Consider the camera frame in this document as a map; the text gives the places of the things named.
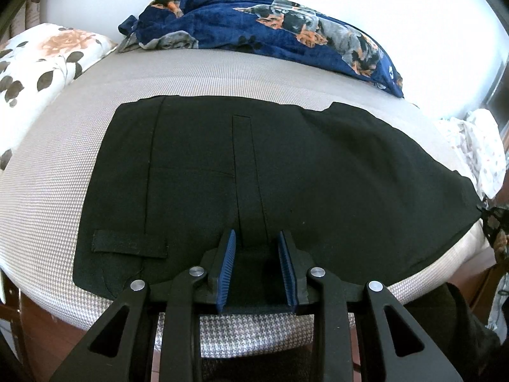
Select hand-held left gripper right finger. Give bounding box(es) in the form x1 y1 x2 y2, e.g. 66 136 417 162
276 229 464 382

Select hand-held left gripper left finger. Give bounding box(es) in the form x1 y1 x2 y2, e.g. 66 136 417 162
50 229 239 382

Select black pants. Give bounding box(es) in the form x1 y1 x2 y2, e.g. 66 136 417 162
73 95 484 307

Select bed with beige checked cover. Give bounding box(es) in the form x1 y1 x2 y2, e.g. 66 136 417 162
0 42 498 361

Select dark floral cloth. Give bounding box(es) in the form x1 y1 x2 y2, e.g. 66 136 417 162
479 203 509 255

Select white dotted cloth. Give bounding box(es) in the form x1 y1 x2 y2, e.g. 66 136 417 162
435 108 506 200

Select blue dog-printed blanket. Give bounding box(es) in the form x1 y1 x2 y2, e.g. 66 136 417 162
117 0 404 98

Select white floral pillow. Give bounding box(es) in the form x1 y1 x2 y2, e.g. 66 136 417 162
0 23 118 172

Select beige curtain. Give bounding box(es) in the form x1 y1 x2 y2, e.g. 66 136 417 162
8 0 42 36

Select wooden bed frame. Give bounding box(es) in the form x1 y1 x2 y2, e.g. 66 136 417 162
0 271 160 382

